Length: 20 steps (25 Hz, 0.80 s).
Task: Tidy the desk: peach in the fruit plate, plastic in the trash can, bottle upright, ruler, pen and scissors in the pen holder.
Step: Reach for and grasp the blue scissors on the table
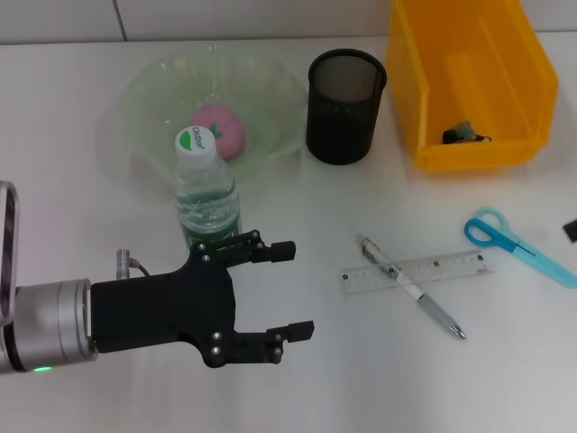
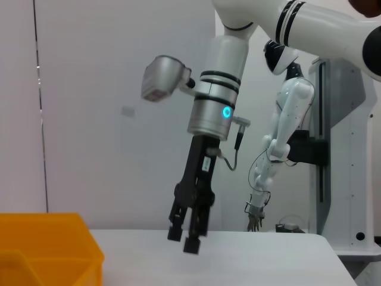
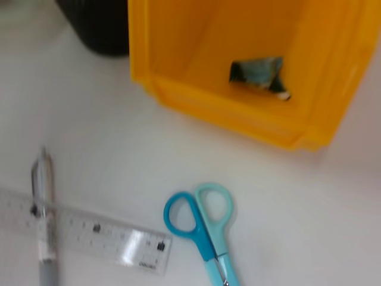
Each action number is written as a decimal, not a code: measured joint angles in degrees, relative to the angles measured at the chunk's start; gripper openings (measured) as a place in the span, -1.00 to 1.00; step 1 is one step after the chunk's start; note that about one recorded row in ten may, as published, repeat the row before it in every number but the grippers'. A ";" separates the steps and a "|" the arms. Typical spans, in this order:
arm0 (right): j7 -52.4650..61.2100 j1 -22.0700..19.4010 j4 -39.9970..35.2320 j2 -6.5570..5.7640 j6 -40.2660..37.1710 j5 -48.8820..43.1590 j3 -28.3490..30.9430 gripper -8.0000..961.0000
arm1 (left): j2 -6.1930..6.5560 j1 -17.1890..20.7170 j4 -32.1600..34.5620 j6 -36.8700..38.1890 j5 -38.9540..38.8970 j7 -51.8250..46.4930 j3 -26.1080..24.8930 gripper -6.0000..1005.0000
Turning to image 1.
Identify clear water bottle green label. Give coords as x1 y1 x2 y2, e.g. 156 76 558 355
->
173 125 243 254

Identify pink toy peach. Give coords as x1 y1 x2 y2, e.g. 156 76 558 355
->
188 104 248 161

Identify blue scissors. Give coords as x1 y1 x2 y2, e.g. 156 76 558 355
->
463 206 577 290

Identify yellow plastic bin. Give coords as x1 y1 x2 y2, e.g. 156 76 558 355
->
383 0 561 172

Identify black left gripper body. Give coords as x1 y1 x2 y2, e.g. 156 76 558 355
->
88 242 239 370

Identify black mesh pen holder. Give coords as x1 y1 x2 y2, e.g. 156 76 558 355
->
305 48 389 166

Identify white silver ballpoint pen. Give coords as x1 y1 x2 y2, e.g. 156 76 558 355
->
355 233 467 341

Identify left gripper cable with plug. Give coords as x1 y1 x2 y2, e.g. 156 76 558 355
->
115 248 153 281

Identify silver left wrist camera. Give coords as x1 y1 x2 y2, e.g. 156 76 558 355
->
0 180 22 327

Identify clear plastic ruler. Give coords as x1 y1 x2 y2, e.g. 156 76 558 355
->
340 250 494 296

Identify green glass fruit plate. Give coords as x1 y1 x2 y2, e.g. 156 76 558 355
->
116 41 310 191

